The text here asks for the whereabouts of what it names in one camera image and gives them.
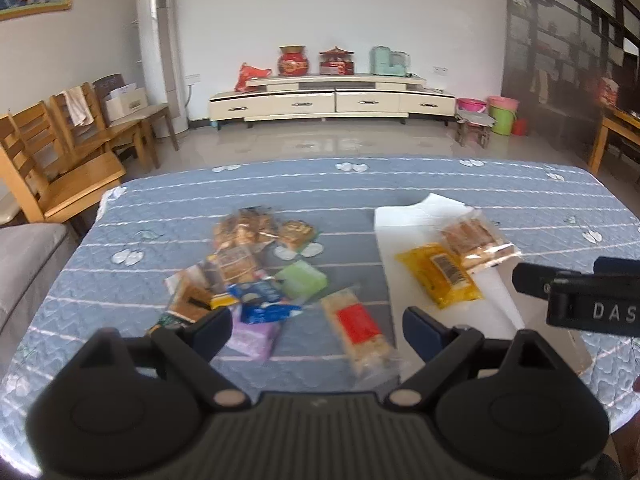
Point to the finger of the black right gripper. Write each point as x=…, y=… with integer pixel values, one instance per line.
x=545, y=282
x=616, y=266

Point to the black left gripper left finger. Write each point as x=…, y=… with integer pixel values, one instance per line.
x=188, y=352

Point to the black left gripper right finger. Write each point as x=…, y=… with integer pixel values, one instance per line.
x=445, y=353

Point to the purple snack packet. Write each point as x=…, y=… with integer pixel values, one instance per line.
x=256, y=341

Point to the red label noodle packet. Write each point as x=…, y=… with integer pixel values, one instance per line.
x=370, y=353

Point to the green snack packet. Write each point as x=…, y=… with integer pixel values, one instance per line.
x=300, y=281

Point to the clear bag of brown cookies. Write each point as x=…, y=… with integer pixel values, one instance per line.
x=252, y=227

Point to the small golden cracker packet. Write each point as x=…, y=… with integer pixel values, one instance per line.
x=296, y=234

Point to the dark brown chocolate packet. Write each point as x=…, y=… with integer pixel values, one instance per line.
x=192, y=296

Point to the blue quilted table cover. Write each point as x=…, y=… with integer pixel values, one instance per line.
x=151, y=228

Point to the clear pack of brown biscuits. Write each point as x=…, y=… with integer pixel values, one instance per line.
x=476, y=242

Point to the yellow snack packet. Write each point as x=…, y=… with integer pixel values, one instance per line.
x=440, y=274

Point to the blue snack packet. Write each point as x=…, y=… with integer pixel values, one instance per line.
x=262, y=302

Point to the brown wafer packet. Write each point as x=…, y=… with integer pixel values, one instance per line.
x=235, y=265

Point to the wooden side table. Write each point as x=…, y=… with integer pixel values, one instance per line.
x=618, y=125

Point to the small red bucket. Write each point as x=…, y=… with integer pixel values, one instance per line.
x=520, y=127

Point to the green bucket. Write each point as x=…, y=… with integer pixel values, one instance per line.
x=504, y=120

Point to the small wooden stool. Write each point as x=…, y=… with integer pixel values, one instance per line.
x=474, y=125

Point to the grey sofa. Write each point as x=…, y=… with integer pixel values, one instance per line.
x=32, y=256

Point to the pink basin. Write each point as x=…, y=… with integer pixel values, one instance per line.
x=471, y=105

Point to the wooden chair with box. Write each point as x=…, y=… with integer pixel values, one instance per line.
x=142, y=121

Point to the dark wooden shelf divider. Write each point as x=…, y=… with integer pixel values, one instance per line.
x=564, y=59

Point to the wooden chair with towel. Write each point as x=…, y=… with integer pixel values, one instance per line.
x=93, y=135

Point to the white cardboard box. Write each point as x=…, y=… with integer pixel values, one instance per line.
x=124, y=101

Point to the white towel on chair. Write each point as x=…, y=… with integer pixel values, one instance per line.
x=77, y=106

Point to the near wooden chair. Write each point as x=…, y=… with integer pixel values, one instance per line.
x=47, y=185

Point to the mint green kitchen appliance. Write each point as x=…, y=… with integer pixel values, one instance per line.
x=387, y=62

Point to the cream TV cabinet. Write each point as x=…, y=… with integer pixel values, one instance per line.
x=322, y=97

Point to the white standing air conditioner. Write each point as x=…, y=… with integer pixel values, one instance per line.
x=160, y=59

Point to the red plastic bag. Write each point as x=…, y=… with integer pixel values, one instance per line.
x=247, y=73

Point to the red pavilion gift box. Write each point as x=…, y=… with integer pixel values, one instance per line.
x=336, y=62

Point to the red round jar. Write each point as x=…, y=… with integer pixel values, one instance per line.
x=293, y=61

